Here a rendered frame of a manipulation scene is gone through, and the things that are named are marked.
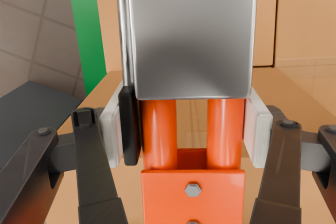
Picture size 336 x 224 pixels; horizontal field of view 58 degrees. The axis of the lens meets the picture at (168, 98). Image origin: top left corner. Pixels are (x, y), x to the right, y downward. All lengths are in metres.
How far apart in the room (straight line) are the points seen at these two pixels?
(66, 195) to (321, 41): 0.62
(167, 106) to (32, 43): 1.26
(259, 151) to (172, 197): 0.06
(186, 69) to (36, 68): 1.30
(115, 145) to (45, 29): 1.23
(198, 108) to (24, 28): 1.05
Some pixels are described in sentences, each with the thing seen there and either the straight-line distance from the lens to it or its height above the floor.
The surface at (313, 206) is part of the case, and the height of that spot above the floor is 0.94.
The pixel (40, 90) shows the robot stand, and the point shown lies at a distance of 1.40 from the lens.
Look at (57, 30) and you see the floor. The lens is 1.36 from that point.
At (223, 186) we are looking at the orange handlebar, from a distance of 0.19.
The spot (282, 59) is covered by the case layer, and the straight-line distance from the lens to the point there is 0.76.
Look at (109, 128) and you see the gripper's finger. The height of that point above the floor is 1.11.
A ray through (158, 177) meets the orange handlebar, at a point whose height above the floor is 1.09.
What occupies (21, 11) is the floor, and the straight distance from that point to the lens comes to 1.41.
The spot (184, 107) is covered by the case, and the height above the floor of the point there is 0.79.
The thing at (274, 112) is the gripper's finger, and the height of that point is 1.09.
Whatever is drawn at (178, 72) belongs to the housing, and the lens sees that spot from 0.16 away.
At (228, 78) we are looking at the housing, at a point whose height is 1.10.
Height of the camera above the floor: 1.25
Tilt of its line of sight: 70 degrees down
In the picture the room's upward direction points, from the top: 172 degrees counter-clockwise
